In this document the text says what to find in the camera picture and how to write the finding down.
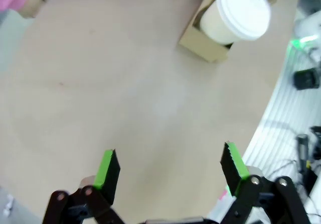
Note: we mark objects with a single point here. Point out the black box on floor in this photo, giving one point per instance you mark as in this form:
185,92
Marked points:
306,79

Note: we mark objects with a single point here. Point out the green status light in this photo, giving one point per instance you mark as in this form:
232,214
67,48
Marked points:
301,42

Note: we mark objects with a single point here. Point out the white plastic cup lid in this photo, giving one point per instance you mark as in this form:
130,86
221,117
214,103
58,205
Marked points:
243,10

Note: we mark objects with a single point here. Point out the brown cardboard cup carrier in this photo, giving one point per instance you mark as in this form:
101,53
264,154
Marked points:
200,50

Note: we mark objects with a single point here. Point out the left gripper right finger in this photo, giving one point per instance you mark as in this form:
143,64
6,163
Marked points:
238,173

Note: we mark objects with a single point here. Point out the white paper cup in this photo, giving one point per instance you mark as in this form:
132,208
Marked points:
215,25

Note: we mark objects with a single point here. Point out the person's right hand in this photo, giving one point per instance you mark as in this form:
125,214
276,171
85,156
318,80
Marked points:
35,4

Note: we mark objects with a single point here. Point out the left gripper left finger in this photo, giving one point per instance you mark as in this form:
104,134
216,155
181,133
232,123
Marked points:
105,183

